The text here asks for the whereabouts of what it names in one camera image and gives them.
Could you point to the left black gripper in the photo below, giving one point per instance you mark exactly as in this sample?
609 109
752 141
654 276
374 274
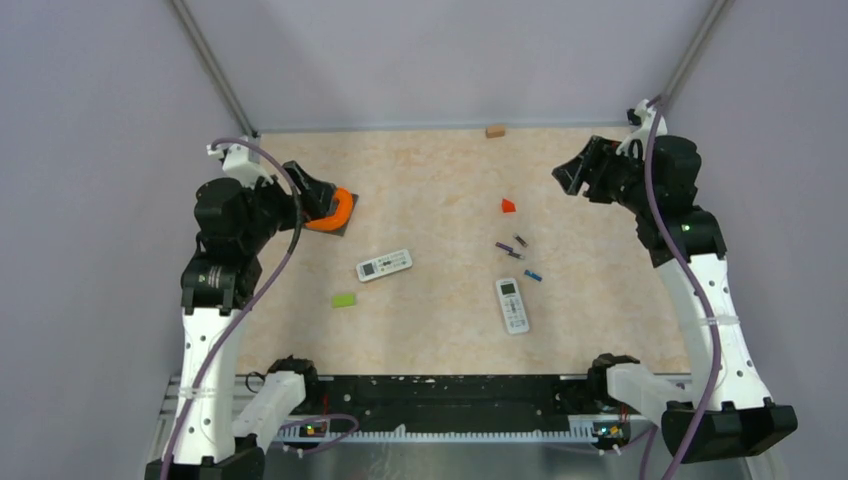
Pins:
316 194

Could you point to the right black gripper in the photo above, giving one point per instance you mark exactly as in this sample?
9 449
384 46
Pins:
591 166

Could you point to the white remote control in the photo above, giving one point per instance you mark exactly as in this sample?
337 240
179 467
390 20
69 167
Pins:
383 266
512 306

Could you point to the battery purple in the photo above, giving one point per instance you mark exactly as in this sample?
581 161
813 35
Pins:
510 251

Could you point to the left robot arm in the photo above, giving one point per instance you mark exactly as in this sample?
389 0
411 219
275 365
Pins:
237 216

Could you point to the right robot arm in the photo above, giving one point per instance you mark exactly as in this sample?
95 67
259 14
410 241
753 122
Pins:
727 411

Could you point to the white remote control upright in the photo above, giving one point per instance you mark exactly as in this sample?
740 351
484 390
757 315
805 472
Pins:
512 306

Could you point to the orange tape roll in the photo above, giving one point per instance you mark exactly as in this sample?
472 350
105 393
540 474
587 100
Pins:
334 213

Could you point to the dark square mat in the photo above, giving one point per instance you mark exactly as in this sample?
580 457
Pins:
344 222

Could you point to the green block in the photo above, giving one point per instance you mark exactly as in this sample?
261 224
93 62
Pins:
343 300

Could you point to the red block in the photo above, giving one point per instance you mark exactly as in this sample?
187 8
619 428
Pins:
508 206

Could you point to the blue block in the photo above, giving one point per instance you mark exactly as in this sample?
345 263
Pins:
533 275

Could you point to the tan wooden block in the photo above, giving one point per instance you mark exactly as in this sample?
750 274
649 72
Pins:
495 131

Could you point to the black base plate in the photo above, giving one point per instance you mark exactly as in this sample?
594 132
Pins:
444 404

